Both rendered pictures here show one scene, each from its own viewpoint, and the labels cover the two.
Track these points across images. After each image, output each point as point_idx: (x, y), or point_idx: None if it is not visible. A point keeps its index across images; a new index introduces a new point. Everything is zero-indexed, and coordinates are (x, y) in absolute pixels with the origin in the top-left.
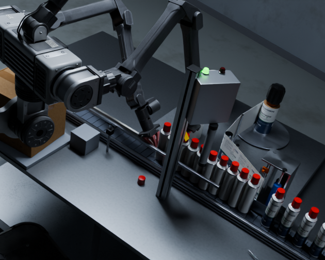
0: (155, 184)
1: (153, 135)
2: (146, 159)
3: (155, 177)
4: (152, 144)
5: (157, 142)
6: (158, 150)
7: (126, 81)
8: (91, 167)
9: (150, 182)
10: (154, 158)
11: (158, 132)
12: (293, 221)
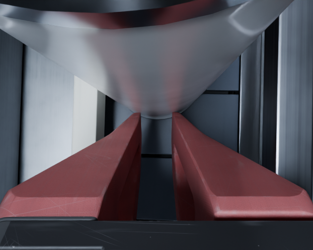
0: None
1: (267, 199)
2: (245, 146)
3: (263, 41)
4: (182, 175)
5: (135, 141)
6: None
7: None
8: None
9: None
10: (197, 102)
11: (59, 190)
12: None
